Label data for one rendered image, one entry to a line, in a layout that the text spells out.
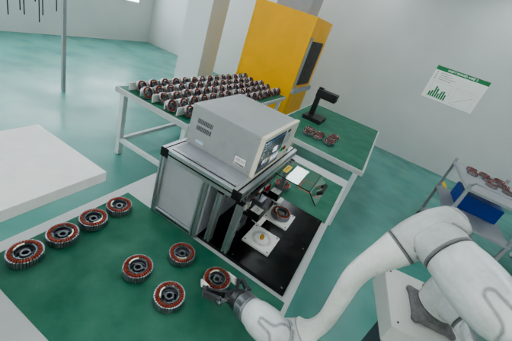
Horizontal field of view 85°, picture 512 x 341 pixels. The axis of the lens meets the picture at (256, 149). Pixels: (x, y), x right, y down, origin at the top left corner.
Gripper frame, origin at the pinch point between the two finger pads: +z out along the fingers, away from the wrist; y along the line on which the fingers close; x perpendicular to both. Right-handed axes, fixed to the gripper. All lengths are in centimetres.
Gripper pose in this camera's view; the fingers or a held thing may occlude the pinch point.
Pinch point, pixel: (216, 280)
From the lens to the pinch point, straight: 127.1
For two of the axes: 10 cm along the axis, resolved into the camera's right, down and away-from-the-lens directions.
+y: 8.3, 0.0, 5.6
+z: -5.6, -0.2, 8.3
